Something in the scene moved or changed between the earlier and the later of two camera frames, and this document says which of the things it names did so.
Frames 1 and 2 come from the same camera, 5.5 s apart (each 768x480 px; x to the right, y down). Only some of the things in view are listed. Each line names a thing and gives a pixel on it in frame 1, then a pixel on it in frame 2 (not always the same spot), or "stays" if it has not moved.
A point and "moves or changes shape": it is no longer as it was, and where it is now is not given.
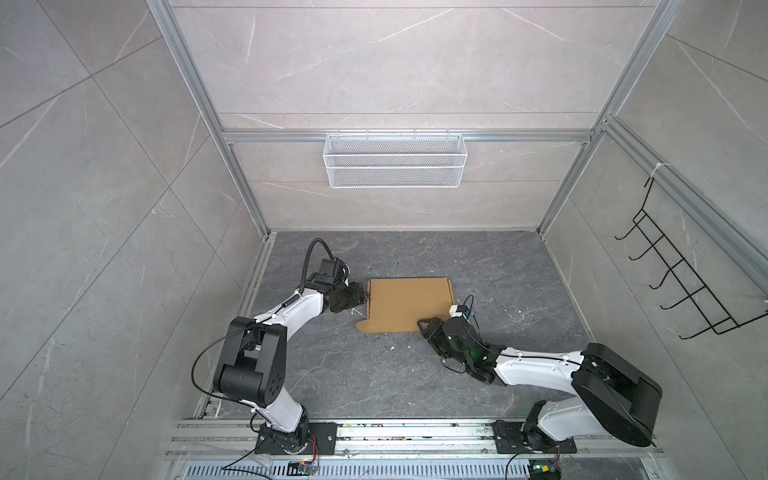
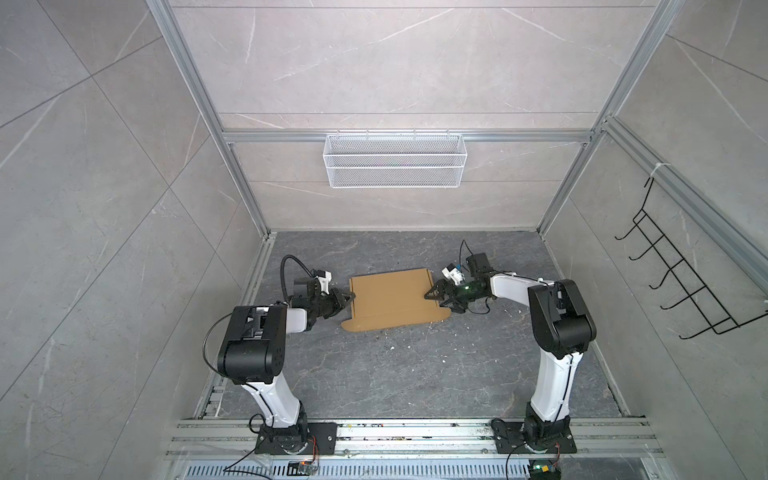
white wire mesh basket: x=395 y=161 stays
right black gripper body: x=438 y=337 to x=461 y=295
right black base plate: x=510 y=438 stays
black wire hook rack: x=710 y=308 stays
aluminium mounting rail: x=235 y=439 stays
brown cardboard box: x=397 y=305 moves or changes shape
